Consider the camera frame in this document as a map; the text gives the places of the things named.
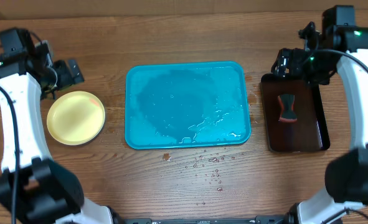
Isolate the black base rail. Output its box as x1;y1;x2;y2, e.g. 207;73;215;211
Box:
123;215;297;224

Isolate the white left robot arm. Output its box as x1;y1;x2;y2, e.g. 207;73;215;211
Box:
0;39;120;223

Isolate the pink green scrub sponge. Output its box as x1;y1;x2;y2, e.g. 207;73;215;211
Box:
278;94;297;123

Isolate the yellow plate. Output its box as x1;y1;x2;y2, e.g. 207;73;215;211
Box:
47;91;106;146

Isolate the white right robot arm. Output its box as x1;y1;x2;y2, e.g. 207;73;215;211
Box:
260;48;368;223

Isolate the black water tray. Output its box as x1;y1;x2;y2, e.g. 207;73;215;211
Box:
260;73;331;153

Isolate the teal plastic tray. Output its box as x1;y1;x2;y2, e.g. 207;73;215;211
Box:
125;61;252;150

